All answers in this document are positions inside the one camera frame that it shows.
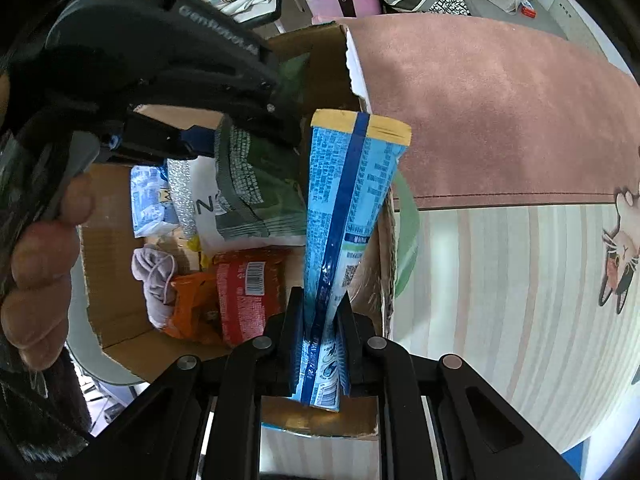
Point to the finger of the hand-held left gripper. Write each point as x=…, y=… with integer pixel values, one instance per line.
x=150, y=137
x=272, y=110

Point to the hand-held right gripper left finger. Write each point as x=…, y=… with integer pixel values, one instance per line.
x=292, y=350

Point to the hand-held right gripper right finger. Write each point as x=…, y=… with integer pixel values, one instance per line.
x=350, y=350

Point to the blue tissue packet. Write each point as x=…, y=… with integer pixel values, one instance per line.
x=147, y=200

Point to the red snack packet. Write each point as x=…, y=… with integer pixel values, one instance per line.
x=250, y=290

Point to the green snack packet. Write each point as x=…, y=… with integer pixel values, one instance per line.
x=265, y=195

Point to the white plastic packet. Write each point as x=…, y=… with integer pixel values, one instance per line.
x=207, y=217

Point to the long blue snack packet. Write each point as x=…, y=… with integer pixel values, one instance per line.
x=345, y=185

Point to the orange snack packet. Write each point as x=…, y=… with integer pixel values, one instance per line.
x=195, y=305

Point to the cardboard box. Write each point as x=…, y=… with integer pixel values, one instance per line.
x=115, y=285

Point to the person's left forearm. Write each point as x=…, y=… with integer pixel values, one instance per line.
x=35, y=410

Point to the person's left hand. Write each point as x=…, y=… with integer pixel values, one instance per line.
x=42, y=260

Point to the striped cat print mat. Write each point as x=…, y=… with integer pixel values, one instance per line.
x=500, y=310

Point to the pink suede mat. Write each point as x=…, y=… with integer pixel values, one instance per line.
x=475, y=110

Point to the white board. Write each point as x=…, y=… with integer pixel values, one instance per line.
x=572, y=15

